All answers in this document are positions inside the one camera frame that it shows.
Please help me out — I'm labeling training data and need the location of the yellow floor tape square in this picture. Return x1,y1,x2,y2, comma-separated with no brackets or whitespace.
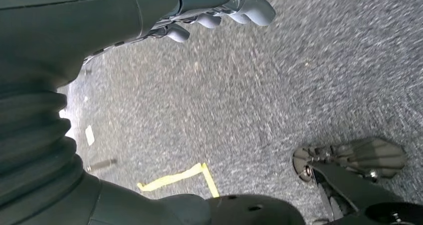
137,163,220,199

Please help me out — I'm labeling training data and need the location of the black rounded robot shell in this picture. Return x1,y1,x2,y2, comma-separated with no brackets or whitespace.
205,194,306,225

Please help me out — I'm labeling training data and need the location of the small white floor patch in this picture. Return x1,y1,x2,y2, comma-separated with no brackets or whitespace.
85,125,95,147

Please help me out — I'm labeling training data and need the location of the grey robot foot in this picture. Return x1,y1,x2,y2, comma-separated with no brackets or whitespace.
292,137,408,182

